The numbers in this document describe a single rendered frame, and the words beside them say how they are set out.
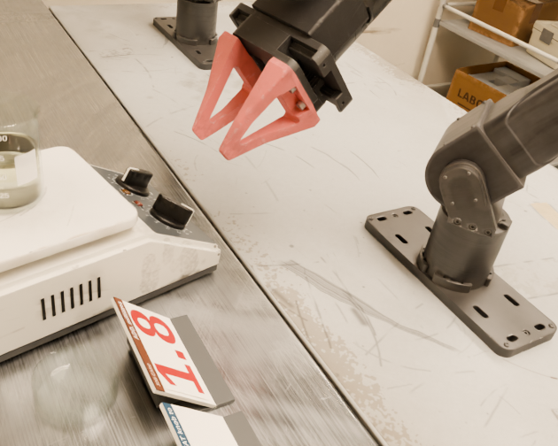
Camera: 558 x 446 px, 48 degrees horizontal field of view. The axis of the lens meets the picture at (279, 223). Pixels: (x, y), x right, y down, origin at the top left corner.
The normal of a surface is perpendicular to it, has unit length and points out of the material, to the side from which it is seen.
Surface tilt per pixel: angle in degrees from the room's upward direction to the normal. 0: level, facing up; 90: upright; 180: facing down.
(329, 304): 0
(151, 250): 90
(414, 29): 90
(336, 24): 90
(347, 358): 0
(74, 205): 0
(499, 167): 90
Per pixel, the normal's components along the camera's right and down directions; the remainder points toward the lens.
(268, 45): -0.38, -0.43
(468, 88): -0.84, 0.23
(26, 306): 0.66, 0.51
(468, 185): -0.41, 0.48
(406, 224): 0.15, -0.80
